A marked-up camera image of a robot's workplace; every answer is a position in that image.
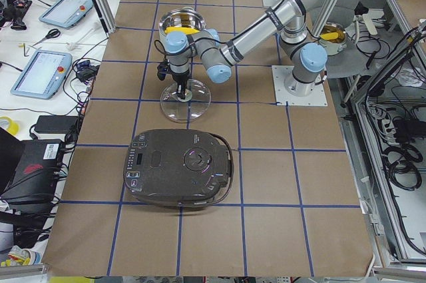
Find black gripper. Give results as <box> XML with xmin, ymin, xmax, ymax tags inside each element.
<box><xmin>171</xmin><ymin>70</ymin><xmax>190</xmax><ymax>99</ymax></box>

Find glass pot lid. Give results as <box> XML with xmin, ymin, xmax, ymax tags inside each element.
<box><xmin>160</xmin><ymin>79</ymin><xmax>211</xmax><ymax>123</ymax></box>

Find yellow corn cob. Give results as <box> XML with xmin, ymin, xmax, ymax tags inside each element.
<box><xmin>164</xmin><ymin>27</ymin><xmax>199</xmax><ymax>35</ymax></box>

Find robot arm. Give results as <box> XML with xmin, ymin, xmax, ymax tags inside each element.
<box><xmin>158</xmin><ymin>0</ymin><xmax>318</xmax><ymax>101</ymax></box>

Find pale green electric pot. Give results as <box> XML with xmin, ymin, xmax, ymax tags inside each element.
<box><xmin>158</xmin><ymin>7</ymin><xmax>206</xmax><ymax>45</ymax></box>

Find pot with yellow item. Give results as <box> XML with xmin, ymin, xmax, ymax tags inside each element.
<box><xmin>319</xmin><ymin>23</ymin><xmax>347</xmax><ymax>56</ymax></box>

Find black rice cooker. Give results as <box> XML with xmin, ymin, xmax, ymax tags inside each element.
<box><xmin>123</xmin><ymin>129</ymin><xmax>234</xmax><ymax>208</ymax></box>

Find near teach pendant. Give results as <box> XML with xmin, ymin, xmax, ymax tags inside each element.
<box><xmin>10</xmin><ymin>49</ymin><xmax>73</xmax><ymax>99</ymax></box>

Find teach pendant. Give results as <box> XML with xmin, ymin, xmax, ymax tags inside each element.
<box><xmin>39</xmin><ymin>0</ymin><xmax>93</xmax><ymax>29</ymax></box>
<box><xmin>10</xmin><ymin>49</ymin><xmax>73</xmax><ymax>99</ymax></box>

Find far teach pendant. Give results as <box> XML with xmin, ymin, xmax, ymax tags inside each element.
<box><xmin>39</xmin><ymin>0</ymin><xmax>93</xmax><ymax>29</ymax></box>

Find black scissors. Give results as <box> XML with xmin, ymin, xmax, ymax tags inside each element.
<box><xmin>33</xmin><ymin>28</ymin><xmax>61</xmax><ymax>46</ymax></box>

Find grey chair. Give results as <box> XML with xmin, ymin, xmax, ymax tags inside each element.
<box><xmin>310</xmin><ymin>0</ymin><xmax>365</xmax><ymax>79</ymax></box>

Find yellow tape roll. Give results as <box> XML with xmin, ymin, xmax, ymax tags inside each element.
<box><xmin>0</xmin><ymin>117</ymin><xmax>19</xmax><ymax>136</ymax></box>

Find black laptop red logo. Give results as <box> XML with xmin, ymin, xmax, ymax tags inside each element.
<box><xmin>1</xmin><ymin>139</ymin><xmax>65</xmax><ymax>200</ymax></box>

